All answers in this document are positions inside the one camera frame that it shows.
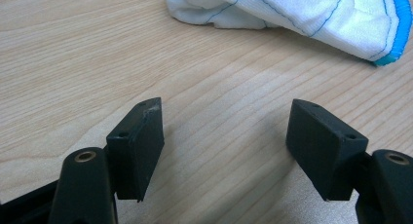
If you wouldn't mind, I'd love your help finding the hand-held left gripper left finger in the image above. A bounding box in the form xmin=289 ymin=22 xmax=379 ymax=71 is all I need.
xmin=105 ymin=96 xmax=166 ymax=204

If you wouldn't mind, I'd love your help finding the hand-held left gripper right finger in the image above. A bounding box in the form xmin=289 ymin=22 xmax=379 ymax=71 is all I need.
xmin=285 ymin=98 xmax=370 ymax=202

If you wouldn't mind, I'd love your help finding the white cloth with blue trim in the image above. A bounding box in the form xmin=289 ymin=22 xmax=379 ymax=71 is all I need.
xmin=166 ymin=0 xmax=413 ymax=67

